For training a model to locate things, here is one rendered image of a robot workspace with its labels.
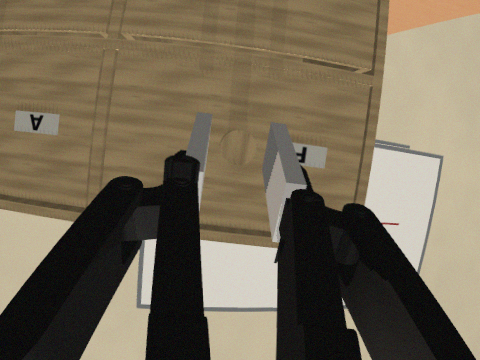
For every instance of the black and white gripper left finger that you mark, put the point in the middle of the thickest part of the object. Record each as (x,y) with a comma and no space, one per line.
(55,313)

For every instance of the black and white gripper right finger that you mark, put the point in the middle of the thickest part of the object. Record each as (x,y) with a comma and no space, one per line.
(395,313)

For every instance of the light wooden chest of drawers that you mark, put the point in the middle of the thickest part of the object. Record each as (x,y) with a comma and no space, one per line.
(115,41)

